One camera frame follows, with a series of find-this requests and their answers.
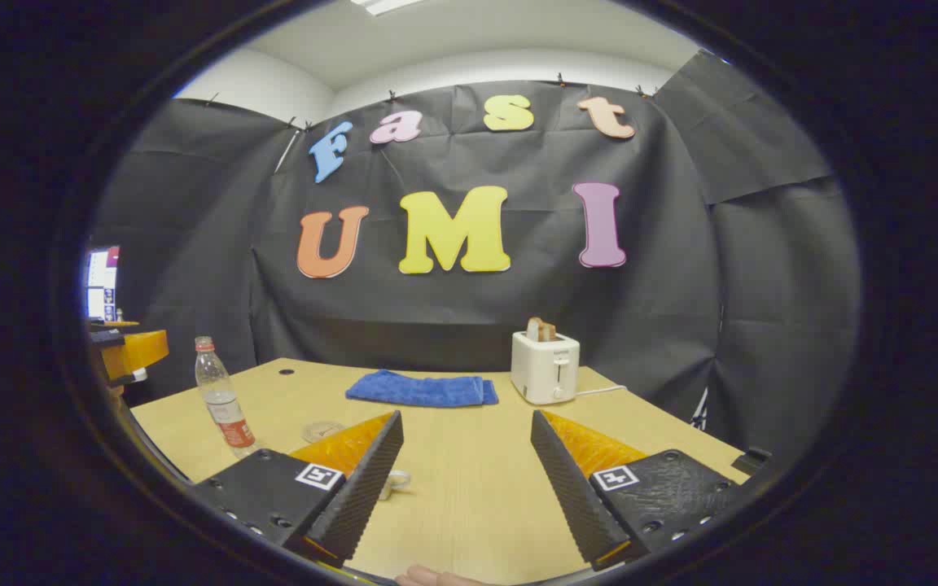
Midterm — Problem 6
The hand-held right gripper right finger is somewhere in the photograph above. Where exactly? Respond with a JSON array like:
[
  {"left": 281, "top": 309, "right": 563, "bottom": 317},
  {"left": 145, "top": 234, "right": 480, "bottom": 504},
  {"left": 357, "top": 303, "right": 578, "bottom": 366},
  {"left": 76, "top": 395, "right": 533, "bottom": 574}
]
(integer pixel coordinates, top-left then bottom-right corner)
[{"left": 530, "top": 409, "right": 751, "bottom": 572}]

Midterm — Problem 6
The clear plastic water bottle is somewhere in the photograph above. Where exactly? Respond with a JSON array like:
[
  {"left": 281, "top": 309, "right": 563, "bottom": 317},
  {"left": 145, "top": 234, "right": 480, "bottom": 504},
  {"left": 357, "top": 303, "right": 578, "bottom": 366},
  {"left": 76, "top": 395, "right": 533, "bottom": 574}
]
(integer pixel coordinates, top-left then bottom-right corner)
[{"left": 195, "top": 336, "right": 258, "bottom": 458}]

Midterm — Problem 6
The computer monitor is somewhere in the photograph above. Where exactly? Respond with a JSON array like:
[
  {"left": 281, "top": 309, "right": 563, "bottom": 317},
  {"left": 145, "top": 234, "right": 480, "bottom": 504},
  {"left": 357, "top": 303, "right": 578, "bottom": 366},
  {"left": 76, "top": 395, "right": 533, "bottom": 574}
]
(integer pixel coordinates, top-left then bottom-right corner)
[{"left": 85, "top": 246, "right": 121, "bottom": 322}]

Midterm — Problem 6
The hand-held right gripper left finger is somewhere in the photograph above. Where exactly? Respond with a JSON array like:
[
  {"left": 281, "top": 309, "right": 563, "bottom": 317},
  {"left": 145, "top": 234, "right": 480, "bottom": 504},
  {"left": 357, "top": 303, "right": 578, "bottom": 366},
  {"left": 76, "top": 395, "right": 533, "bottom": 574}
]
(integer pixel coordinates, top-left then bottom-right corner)
[{"left": 192, "top": 409, "right": 405, "bottom": 569}]

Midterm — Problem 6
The blue towel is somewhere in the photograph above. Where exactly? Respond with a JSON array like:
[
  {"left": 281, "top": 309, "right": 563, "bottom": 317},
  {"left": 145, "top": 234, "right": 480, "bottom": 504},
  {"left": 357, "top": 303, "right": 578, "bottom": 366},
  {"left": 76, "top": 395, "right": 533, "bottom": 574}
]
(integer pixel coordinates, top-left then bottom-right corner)
[{"left": 345, "top": 370, "right": 499, "bottom": 408}]

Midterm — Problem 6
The white toaster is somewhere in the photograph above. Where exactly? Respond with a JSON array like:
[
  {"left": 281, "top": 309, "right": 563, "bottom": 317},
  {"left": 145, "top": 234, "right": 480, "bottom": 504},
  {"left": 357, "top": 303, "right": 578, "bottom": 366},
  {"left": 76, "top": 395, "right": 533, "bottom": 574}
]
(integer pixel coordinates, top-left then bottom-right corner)
[{"left": 511, "top": 330, "right": 581, "bottom": 406}]

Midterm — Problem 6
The black backdrop cloth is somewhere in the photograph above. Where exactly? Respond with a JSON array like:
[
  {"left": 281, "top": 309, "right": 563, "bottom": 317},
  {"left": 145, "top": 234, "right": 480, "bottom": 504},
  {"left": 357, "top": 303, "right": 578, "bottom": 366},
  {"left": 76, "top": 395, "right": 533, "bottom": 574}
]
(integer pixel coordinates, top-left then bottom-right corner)
[{"left": 90, "top": 49, "right": 861, "bottom": 457}]

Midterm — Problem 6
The ceiling light panel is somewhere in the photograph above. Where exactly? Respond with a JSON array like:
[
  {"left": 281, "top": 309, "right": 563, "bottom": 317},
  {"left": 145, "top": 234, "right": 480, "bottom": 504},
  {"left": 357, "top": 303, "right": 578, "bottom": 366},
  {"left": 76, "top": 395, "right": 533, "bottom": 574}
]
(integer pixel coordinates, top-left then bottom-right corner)
[{"left": 351, "top": 0, "right": 425, "bottom": 17}]

